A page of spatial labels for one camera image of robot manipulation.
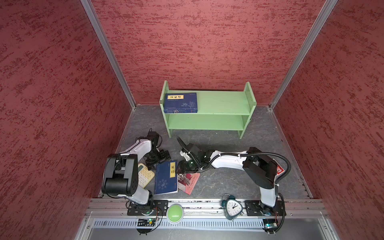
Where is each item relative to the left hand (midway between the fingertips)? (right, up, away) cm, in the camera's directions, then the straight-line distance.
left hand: (163, 166), depth 87 cm
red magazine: (+14, -7, -5) cm, 17 cm away
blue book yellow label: (+11, +37, -7) cm, 39 cm away
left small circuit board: (-6, -23, -15) cm, 28 cm away
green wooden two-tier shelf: (+31, +33, -8) cm, 46 cm away
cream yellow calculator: (-10, -4, -4) cm, 11 cm away
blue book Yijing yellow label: (+2, -5, -4) cm, 7 cm away
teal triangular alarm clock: (+38, -15, -16) cm, 44 cm away
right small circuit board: (+55, -23, -17) cm, 62 cm away
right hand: (+10, -4, -6) cm, 12 cm away
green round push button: (+9, -18, -16) cm, 26 cm away
